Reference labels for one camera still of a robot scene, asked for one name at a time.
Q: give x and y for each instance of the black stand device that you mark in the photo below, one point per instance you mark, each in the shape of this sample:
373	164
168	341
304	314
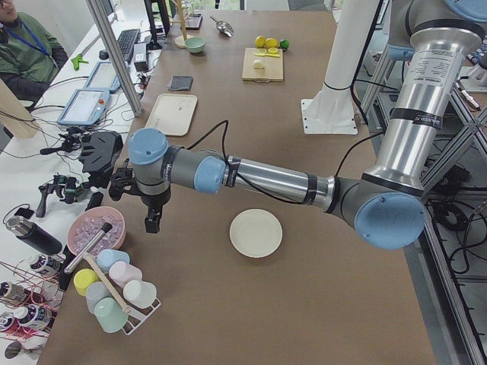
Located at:
100	150

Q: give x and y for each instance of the blue cup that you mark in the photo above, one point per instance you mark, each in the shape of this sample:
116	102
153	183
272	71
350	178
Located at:
107	257

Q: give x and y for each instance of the black keyboard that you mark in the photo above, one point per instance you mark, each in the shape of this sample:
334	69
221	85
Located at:
126	41

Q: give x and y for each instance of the round cream plate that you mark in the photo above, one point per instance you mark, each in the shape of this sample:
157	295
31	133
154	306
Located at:
256	233

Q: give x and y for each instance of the green bowl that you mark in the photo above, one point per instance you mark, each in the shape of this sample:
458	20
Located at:
195	44

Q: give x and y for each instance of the white cup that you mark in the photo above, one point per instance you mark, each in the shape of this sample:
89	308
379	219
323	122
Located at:
140	293

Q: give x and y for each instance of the teach pendant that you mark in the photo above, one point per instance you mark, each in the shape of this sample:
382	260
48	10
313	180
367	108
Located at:
85	107
103	76

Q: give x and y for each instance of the yellow lemon right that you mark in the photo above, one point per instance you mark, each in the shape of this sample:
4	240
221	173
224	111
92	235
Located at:
271	43

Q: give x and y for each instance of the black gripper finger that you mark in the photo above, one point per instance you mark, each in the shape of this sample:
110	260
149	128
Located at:
152	223

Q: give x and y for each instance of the green clamp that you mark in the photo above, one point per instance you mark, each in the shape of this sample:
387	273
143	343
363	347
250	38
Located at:
77	61

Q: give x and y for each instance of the black thermos bottle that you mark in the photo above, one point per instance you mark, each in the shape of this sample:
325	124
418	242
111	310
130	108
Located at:
33	235

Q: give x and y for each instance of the aluminium frame post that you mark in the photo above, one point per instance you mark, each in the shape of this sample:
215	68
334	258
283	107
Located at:
100	18

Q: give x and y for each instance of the yellow cup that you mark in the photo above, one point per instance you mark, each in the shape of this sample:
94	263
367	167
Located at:
83	279

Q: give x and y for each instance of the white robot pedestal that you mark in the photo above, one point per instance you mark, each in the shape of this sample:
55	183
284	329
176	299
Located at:
331	111

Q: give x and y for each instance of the yellow lemon left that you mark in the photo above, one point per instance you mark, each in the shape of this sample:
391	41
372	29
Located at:
260	41

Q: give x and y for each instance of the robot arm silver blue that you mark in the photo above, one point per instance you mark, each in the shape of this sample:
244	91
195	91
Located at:
383	206

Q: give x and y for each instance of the metal scoop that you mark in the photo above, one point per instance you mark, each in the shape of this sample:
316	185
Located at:
223	27

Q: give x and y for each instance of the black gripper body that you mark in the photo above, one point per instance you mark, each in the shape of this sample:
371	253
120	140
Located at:
151	201

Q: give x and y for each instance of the metal muddler tool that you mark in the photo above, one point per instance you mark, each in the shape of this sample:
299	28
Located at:
106	228

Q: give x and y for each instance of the person in green jacket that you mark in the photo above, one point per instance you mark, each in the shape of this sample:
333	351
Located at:
31	57

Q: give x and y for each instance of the cream rectangular tray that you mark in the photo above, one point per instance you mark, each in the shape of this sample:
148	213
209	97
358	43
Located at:
172	114

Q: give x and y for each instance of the wooden cutting board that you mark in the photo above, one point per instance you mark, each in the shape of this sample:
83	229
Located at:
273	71

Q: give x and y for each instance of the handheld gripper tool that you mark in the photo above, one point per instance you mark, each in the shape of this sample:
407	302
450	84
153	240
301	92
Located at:
65	187

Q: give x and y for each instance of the near teach pendant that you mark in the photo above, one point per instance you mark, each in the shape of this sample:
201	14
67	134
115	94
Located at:
85	107

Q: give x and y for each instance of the grey cup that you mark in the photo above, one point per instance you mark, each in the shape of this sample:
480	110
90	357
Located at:
95	293

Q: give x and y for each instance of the white cup rack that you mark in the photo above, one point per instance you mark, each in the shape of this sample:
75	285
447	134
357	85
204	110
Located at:
137	316

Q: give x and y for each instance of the far teach pendant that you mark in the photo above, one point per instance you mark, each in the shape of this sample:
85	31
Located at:
103	76

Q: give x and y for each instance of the pink cup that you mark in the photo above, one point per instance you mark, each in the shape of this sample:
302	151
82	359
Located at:
121	273

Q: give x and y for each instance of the yellow lemon slice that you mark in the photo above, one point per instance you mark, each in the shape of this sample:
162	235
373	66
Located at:
272	52

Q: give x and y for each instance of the green lime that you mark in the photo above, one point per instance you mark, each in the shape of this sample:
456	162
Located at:
284	44

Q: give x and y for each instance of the grey folded cloth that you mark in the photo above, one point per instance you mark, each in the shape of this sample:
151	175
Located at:
180	83

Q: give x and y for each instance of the mint green cup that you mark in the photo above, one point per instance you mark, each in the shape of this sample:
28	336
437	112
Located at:
110	315

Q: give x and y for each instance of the pink bowl with ice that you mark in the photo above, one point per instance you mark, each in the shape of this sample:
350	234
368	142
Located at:
89	223

